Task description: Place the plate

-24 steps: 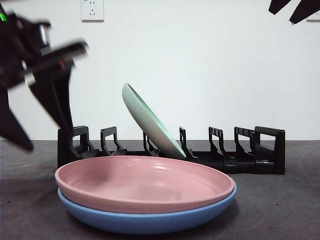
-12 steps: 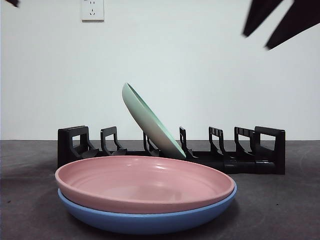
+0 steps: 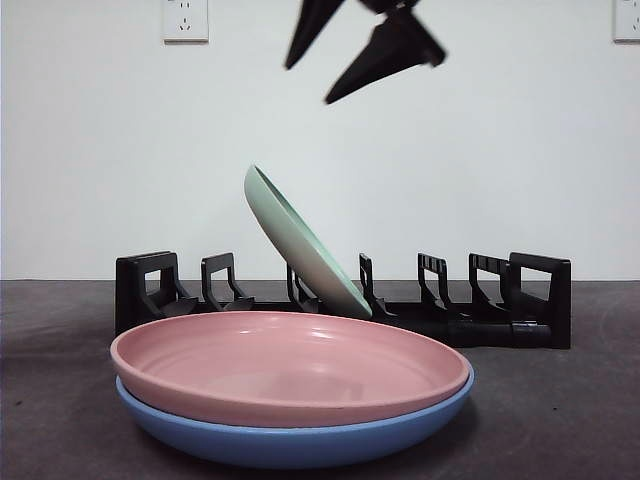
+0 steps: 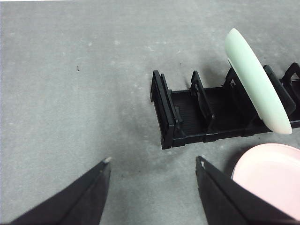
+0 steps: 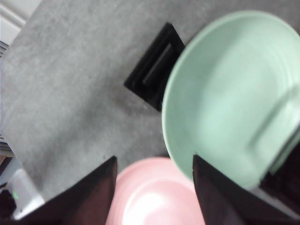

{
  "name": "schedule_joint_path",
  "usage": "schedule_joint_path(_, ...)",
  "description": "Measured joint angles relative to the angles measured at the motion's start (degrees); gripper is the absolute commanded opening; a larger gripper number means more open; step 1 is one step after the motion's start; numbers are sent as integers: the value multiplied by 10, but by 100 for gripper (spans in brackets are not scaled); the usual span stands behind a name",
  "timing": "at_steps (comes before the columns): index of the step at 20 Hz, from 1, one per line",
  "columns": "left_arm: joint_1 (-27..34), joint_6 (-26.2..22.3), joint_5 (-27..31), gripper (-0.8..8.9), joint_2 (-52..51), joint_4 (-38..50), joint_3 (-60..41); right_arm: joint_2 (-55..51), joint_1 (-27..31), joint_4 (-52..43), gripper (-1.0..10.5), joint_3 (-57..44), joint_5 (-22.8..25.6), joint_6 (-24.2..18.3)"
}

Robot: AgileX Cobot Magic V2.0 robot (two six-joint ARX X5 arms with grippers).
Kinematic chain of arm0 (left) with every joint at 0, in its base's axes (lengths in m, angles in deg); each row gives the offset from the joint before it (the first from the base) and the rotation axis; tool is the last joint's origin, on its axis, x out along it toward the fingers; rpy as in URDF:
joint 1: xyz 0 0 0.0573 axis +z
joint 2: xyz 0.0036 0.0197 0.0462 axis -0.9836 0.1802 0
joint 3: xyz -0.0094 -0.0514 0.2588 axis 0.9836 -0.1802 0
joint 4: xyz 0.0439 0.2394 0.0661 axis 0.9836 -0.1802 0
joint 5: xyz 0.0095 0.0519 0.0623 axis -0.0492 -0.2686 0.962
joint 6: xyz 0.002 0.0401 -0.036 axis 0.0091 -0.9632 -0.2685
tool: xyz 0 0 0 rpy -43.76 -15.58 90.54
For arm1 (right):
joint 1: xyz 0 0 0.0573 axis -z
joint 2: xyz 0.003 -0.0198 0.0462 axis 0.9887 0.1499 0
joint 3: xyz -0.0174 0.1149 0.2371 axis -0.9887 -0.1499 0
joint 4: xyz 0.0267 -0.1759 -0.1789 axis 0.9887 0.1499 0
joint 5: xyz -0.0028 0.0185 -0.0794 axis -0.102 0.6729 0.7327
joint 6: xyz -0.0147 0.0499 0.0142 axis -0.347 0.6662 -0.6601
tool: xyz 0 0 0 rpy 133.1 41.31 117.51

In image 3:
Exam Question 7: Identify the blue plate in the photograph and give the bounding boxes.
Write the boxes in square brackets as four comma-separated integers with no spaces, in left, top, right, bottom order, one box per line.
[114,372,475,470]

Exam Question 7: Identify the pink plate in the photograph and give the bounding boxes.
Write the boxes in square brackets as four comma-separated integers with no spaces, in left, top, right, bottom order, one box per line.
[109,310,475,429]

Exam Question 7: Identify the black plastic dish rack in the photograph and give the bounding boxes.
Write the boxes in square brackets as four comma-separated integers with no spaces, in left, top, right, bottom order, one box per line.
[114,250,572,350]

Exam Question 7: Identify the green plate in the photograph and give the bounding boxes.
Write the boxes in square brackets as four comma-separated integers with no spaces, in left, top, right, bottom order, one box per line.
[243,163,374,321]

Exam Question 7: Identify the white wall socket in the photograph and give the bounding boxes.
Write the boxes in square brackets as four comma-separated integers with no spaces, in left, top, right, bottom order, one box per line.
[162,0,210,45]
[612,0,640,43]

